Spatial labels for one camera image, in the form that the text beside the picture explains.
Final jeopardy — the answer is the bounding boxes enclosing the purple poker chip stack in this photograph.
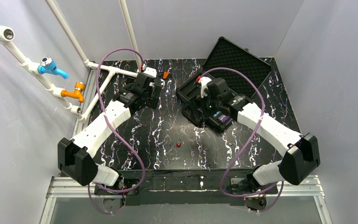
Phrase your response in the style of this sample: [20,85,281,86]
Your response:
[218,114,231,124]

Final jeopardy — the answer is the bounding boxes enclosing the black poker set case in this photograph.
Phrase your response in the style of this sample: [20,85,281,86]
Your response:
[176,37,272,132]

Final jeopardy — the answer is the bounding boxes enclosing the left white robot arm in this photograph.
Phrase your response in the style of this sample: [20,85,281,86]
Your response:
[57,72,162,186]

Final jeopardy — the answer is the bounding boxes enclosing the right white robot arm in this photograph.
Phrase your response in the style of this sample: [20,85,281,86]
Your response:
[195,77,320,192]

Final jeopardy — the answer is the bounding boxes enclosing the small orange clip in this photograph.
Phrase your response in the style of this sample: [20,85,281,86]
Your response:
[163,72,170,79]

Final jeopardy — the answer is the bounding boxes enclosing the orange tap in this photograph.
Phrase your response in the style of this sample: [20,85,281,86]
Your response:
[60,82,86,103]

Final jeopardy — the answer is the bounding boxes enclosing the blue tap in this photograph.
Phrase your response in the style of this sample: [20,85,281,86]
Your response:
[37,56,69,79]

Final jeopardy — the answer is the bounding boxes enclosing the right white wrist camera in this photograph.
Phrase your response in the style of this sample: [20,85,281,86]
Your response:
[197,77,212,98]

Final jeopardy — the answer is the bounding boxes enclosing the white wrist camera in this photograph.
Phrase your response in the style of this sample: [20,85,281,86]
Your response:
[143,67,157,78]
[197,77,212,98]

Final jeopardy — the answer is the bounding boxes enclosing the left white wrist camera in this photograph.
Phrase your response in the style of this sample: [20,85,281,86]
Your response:
[143,67,157,78]

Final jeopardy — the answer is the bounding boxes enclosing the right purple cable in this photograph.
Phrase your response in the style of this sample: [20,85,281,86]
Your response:
[196,67,285,214]

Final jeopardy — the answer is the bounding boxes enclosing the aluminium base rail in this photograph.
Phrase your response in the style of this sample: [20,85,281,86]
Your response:
[41,175,332,224]

